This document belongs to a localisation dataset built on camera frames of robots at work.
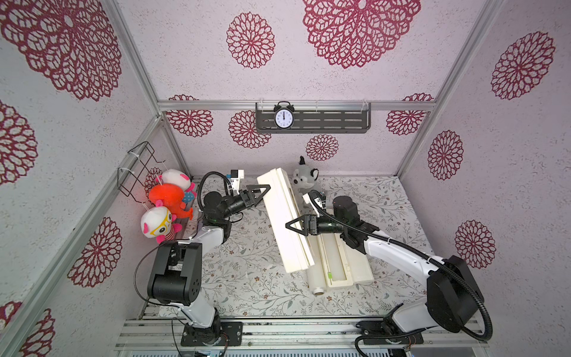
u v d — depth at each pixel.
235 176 0.75
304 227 0.67
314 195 0.71
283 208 0.71
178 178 0.94
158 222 0.81
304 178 0.95
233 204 0.73
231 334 0.73
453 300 0.42
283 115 0.90
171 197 0.87
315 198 0.71
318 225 0.69
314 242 0.91
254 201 0.70
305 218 0.67
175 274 0.47
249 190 0.70
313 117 0.99
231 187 0.76
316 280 0.81
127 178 0.73
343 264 0.82
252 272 0.88
